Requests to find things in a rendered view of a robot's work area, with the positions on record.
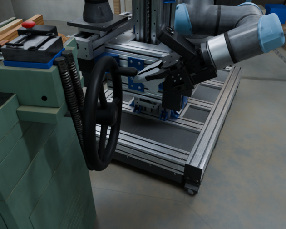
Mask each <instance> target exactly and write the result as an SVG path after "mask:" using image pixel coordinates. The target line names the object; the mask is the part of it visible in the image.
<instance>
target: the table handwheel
mask: <svg viewBox="0 0 286 229"><path fill-rule="evenodd" d="M115 68H119V65H118V63H117V61H116V60H115V59H114V58H113V57H111V56H103V57H102V58H100V59H99V60H98V61H97V63H96V64H95V66H94V67H93V70H92V72H91V74H90V77H89V81H88V84H87V89H86V93H85V98H84V105H79V109H80V113H81V116H82V137H83V147H84V154H85V157H86V160H87V162H88V164H89V166H90V167H91V168H92V169H93V170H95V171H102V170H104V169H106V168H107V167H108V165H109V164H110V162H111V160H112V158H113V155H114V152H115V150H116V146H117V142H118V137H119V132H120V125H121V118H122V105H123V89H122V78H121V75H118V74H115ZM107 69H109V71H110V74H111V78H112V83H113V101H112V102H107V100H106V96H105V92H104V86H103V77H104V74H105V72H106V70H107ZM98 99H99V102H98ZM64 117H70V118H71V114H70V111H69V109H68V111H67V112H66V114H65V115H64ZM96 124H98V125H101V130H100V139H99V149H98V151H97V145H96ZM108 126H111V130H110V134H109V139H108V143H107V146H106V149H105V142H106V136H107V130H108Z"/></svg>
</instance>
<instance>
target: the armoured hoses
mask: <svg viewBox="0 0 286 229"><path fill-rule="evenodd" d="M61 53H62V56H60V57H57V58H55V59H54V64H55V65H56V66H58V69H59V73H60V76H61V77H60V78H61V81H62V83H63V88H64V92H65V97H66V100H67V104H68V107H69V111H70V114H71V117H72V121H73V123H74V127H75V130H76V134H77V136H78V140H79V143H80V147H81V150H82V153H83V156H84V160H85V163H86V166H87V168H88V169H89V170H91V171H93V169H92V168H91V167H90V166H89V164H88V162H87V160H86V157H85V154H84V147H83V137H82V116H81V113H80V109H79V105H84V98H85V97H84V93H83V89H82V85H81V82H80V78H79V75H78V71H77V68H76V63H75V60H74V56H73V52H72V50H64V51H62V52H61ZM96 145H97V151H98V149H99V140H98V141H96Z"/></svg>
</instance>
